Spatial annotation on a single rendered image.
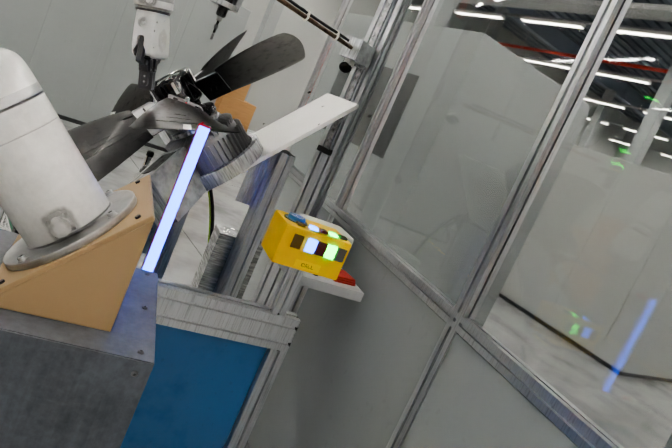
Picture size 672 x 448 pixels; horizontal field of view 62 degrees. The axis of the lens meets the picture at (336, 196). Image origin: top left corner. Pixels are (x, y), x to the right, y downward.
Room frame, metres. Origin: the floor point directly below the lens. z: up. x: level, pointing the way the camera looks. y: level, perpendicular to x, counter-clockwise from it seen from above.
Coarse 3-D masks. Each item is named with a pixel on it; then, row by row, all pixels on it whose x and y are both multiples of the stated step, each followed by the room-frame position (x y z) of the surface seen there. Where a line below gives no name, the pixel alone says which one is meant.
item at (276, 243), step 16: (272, 224) 1.19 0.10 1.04; (288, 224) 1.12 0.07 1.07; (320, 224) 1.25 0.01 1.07; (272, 240) 1.16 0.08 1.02; (288, 240) 1.13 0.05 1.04; (304, 240) 1.14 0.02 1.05; (320, 240) 1.16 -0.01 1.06; (336, 240) 1.17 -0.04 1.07; (272, 256) 1.12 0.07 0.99; (288, 256) 1.13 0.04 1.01; (304, 256) 1.15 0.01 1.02; (320, 256) 1.16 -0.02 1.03; (320, 272) 1.17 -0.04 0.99; (336, 272) 1.19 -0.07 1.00
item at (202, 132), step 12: (204, 132) 1.08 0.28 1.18; (192, 144) 1.08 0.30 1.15; (192, 156) 1.08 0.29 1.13; (192, 168) 1.08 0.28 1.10; (180, 180) 1.08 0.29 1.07; (180, 192) 1.08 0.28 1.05; (168, 204) 1.08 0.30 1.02; (168, 216) 1.08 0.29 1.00; (168, 228) 1.08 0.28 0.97; (156, 240) 1.08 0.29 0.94; (156, 252) 1.08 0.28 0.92; (144, 264) 1.08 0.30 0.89
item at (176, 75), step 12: (180, 72) 1.50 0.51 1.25; (156, 84) 1.48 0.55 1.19; (168, 84) 1.41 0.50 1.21; (180, 84) 1.42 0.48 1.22; (192, 84) 1.45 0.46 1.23; (156, 96) 1.43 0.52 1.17; (180, 96) 1.43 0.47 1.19; (192, 96) 1.44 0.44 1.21; (204, 108) 1.48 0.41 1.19; (168, 132) 1.47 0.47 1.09
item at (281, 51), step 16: (256, 48) 1.41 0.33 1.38; (272, 48) 1.44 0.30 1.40; (288, 48) 1.47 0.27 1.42; (224, 64) 1.43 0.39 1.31; (240, 64) 1.45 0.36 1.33; (256, 64) 1.48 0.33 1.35; (272, 64) 1.51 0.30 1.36; (288, 64) 1.55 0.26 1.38; (224, 80) 1.49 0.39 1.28; (240, 80) 1.51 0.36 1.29; (256, 80) 1.54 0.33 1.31
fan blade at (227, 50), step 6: (246, 30) 1.72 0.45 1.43; (240, 36) 1.72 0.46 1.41; (234, 42) 1.71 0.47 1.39; (222, 48) 1.64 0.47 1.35; (228, 48) 1.69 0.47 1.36; (234, 48) 1.77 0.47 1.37; (216, 54) 1.62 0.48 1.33; (222, 54) 1.67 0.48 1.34; (228, 54) 1.74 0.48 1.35; (210, 60) 1.60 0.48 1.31; (216, 60) 1.65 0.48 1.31; (222, 60) 1.72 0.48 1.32; (204, 66) 1.58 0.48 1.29; (210, 66) 1.62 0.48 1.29; (216, 66) 1.69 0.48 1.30; (210, 72) 1.65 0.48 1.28
